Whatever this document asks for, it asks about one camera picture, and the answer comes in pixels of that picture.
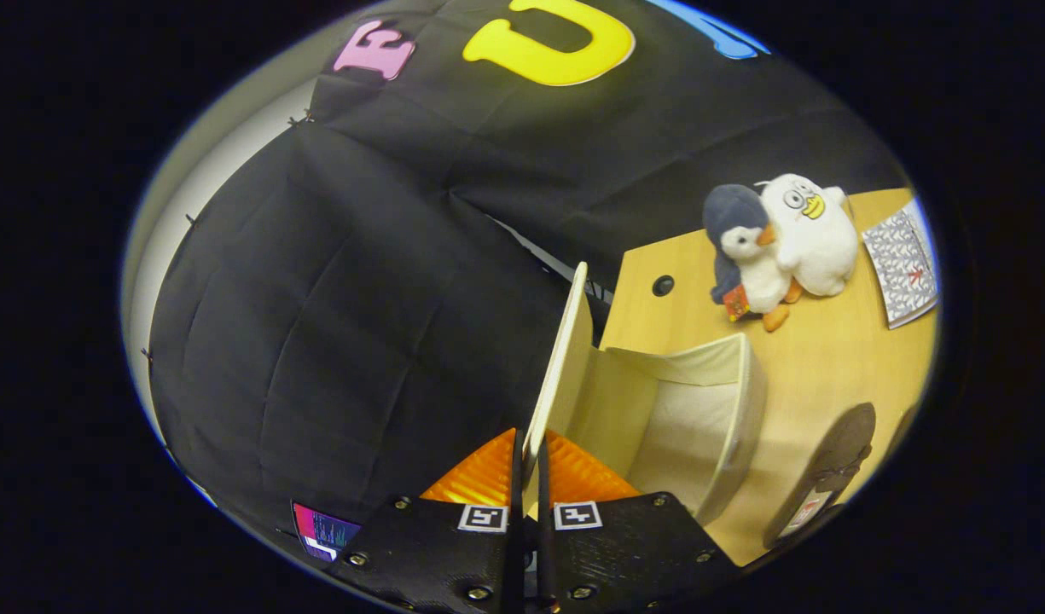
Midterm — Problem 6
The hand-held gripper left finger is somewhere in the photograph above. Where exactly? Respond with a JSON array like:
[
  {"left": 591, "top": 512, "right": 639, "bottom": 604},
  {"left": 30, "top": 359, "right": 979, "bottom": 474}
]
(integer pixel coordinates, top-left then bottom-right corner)
[{"left": 328, "top": 426, "right": 527, "bottom": 614}]

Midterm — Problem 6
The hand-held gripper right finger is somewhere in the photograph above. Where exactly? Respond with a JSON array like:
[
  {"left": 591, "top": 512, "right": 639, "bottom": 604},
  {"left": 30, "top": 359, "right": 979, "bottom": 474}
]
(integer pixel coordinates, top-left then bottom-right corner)
[{"left": 535, "top": 429, "right": 742, "bottom": 614}]

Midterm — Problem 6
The beige fabric storage box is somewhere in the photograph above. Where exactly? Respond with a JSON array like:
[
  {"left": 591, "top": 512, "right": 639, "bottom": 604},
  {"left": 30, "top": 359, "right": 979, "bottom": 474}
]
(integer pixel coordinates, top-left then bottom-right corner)
[{"left": 522, "top": 262, "right": 769, "bottom": 526}]

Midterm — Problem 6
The grey white penguin plush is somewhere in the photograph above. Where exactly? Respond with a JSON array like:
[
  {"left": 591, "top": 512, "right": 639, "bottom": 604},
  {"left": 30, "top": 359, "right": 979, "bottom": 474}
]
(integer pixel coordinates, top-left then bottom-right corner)
[{"left": 703, "top": 183, "right": 803, "bottom": 333}]

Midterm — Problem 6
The white duck plush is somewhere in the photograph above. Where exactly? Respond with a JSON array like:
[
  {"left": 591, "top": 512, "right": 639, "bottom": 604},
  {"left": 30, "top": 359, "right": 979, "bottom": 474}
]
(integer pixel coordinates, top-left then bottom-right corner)
[{"left": 754, "top": 173, "right": 860, "bottom": 298}]

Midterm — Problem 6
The grey patterned book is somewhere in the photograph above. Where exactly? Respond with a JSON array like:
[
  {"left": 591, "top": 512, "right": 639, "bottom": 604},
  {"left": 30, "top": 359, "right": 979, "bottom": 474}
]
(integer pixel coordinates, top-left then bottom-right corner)
[{"left": 862, "top": 198, "right": 941, "bottom": 330}]

